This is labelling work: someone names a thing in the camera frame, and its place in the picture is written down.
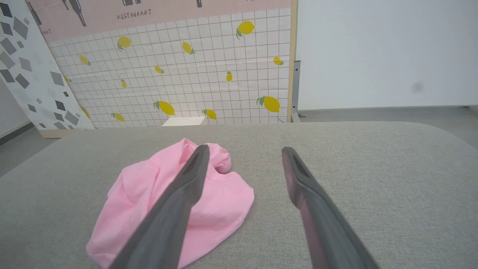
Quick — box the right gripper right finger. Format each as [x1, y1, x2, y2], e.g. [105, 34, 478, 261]
[282, 146, 380, 269]

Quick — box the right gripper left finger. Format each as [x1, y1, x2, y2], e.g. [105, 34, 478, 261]
[108, 145, 210, 269]

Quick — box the pink garment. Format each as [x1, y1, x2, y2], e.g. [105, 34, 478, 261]
[86, 138, 255, 269]

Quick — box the white box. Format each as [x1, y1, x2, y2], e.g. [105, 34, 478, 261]
[162, 117, 206, 127]

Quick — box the lemon print tile panel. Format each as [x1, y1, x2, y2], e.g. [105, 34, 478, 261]
[25, 0, 298, 129]

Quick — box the grey geometric print panel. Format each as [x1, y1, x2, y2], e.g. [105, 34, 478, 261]
[0, 0, 95, 139]

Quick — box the grey metal bracket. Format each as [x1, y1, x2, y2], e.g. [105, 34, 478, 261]
[291, 61, 306, 123]

